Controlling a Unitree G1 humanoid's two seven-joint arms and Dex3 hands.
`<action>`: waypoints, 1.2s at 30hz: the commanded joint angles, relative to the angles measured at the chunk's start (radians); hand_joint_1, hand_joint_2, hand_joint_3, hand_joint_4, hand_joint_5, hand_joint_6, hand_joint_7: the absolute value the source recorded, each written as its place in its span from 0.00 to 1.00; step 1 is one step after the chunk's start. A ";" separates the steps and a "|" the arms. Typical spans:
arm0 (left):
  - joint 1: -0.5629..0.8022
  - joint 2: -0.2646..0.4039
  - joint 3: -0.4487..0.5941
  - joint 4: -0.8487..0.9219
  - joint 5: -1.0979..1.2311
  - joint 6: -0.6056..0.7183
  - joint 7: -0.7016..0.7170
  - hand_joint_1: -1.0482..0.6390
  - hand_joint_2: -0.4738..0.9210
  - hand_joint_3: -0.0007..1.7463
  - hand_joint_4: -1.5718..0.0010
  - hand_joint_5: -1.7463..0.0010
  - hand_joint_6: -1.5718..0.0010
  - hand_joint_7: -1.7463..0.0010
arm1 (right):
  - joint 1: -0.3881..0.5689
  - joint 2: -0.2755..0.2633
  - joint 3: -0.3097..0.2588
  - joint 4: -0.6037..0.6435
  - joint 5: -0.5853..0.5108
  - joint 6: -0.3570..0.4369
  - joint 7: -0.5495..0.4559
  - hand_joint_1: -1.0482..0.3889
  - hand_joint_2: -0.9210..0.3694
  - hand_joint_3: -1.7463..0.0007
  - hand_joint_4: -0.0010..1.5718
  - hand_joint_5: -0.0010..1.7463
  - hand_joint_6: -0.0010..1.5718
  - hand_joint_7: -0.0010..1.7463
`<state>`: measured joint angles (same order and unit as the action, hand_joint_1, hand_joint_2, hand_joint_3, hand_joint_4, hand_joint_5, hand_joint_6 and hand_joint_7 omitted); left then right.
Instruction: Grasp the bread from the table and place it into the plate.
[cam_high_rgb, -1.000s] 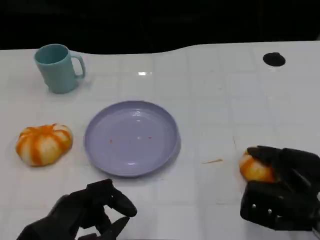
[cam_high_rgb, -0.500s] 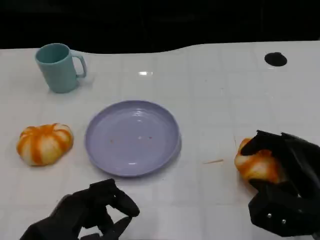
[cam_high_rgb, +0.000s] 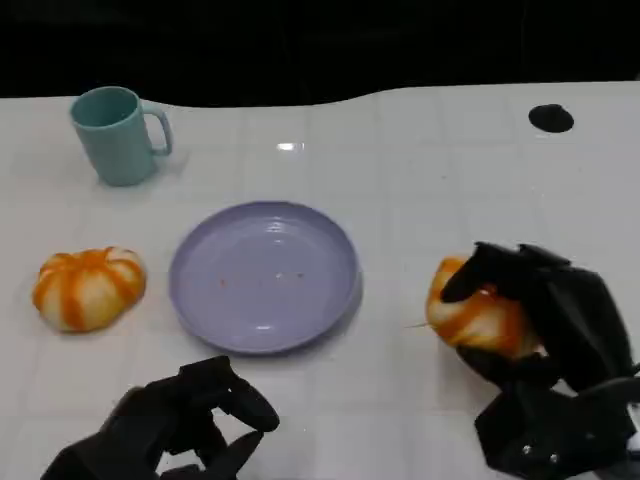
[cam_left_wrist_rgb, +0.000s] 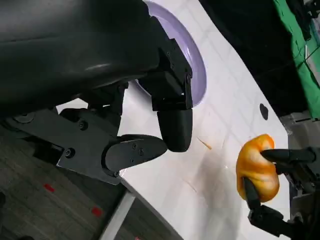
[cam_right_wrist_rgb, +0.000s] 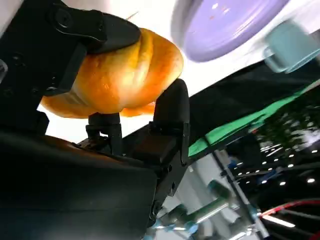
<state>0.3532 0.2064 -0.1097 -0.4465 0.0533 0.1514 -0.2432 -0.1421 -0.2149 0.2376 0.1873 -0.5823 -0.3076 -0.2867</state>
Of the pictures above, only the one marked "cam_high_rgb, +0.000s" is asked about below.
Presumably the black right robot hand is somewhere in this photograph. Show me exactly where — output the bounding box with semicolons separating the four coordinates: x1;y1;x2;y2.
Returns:
439;241;634;396

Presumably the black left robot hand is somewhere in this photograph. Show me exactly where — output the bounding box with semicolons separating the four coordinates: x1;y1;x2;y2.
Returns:
39;355;280;480

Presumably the orange and white bread roll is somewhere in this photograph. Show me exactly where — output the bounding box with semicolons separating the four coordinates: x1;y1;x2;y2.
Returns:
32;246;148;334
424;254;544;361

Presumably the lilac plate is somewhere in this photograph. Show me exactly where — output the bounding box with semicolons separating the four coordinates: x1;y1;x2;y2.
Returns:
168;200;362;357

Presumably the black round table grommet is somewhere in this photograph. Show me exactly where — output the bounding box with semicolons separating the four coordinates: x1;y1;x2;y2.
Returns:
528;103;575;134

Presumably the pale green mug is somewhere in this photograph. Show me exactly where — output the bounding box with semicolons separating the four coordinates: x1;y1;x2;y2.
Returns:
69;86;175;188

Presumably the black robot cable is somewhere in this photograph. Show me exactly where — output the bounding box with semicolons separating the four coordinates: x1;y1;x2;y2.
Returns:
574;367;640;401

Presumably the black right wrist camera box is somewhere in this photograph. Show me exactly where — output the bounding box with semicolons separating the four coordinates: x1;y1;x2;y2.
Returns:
473;377;636;474

